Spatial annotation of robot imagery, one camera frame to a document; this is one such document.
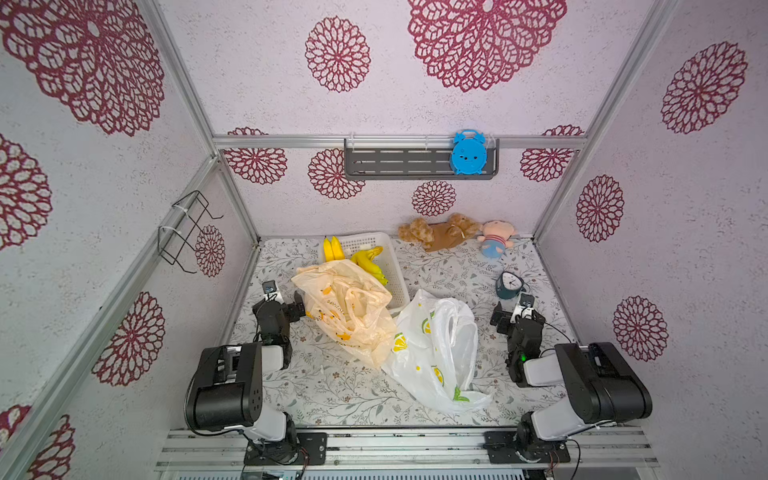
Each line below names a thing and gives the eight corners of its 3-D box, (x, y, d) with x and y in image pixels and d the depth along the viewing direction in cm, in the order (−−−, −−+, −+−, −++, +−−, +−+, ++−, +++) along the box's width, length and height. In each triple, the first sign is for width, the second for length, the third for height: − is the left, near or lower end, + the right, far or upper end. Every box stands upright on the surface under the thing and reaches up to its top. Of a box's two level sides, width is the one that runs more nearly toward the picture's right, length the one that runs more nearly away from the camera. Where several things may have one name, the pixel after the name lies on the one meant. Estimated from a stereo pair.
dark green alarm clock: (497, 299, 105) (502, 291, 101) (492, 279, 110) (496, 271, 106) (521, 299, 105) (526, 291, 101) (514, 279, 110) (519, 271, 106)
